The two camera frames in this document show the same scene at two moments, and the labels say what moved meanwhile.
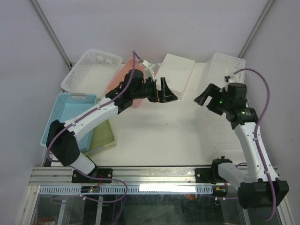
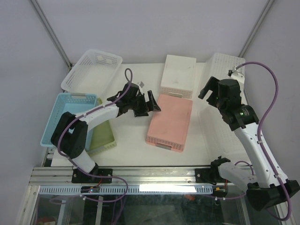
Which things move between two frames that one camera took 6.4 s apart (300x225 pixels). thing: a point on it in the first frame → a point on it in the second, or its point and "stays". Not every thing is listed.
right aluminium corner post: x=256 y=28 stays
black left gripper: x=165 y=92 → x=152 y=106
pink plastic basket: x=122 y=74 → x=168 y=128
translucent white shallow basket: x=93 y=73 stays
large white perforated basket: x=220 y=65 stays
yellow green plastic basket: x=102 y=138 stays
